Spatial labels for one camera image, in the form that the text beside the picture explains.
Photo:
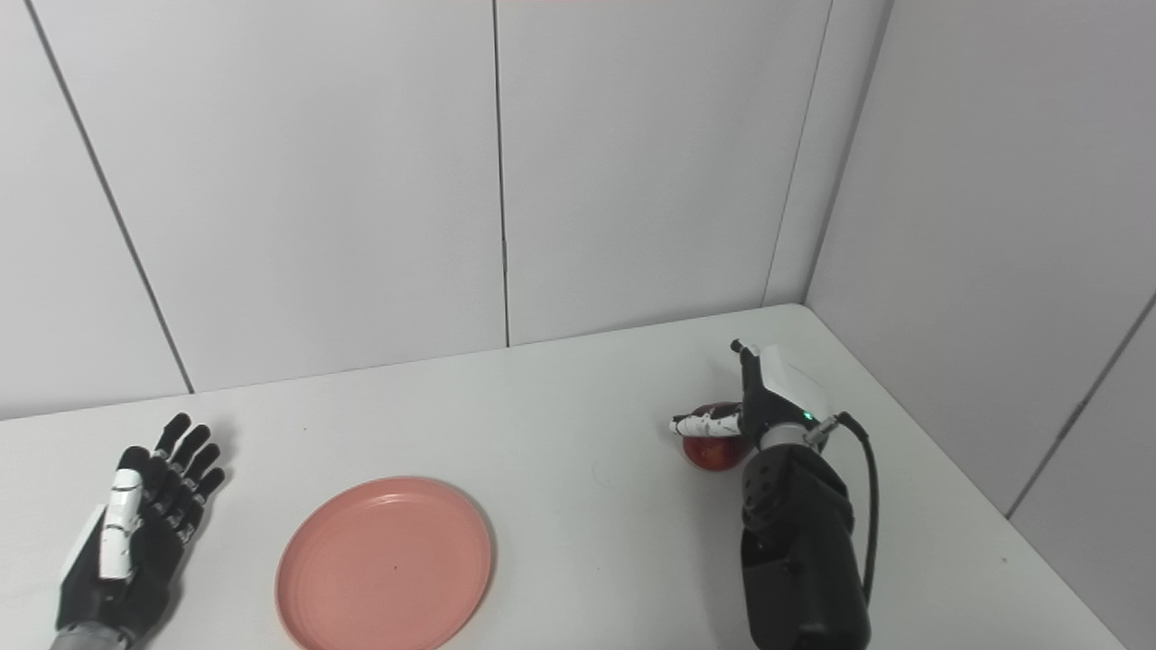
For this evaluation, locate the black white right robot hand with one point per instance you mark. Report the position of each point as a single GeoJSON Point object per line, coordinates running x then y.
{"type": "Point", "coordinates": [781, 393]}

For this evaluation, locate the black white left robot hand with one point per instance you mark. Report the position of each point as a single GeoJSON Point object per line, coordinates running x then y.
{"type": "Point", "coordinates": [135, 560]}

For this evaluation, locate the red apple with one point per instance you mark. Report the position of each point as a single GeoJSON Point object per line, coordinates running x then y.
{"type": "Point", "coordinates": [713, 454]}

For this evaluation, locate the pink round plate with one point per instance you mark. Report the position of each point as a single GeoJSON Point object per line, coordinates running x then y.
{"type": "Point", "coordinates": [384, 569]}

